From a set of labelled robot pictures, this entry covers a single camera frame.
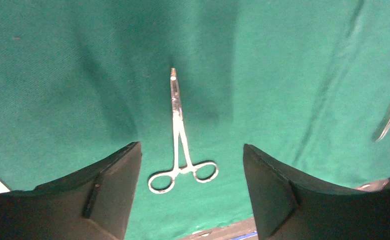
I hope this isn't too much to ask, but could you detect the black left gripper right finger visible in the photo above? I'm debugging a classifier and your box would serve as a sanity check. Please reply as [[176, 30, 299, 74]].
[[243, 144, 390, 240]]

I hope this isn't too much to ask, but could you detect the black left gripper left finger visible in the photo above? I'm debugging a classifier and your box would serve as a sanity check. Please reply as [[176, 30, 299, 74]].
[[0, 142, 142, 240]]

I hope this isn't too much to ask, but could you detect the steel ring-handled hemostat clamp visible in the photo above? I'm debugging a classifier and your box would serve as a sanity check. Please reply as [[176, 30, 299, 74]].
[[148, 67, 219, 195]]

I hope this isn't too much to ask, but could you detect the green surgical drape cloth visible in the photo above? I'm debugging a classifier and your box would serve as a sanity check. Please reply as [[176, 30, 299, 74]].
[[0, 0, 390, 240]]

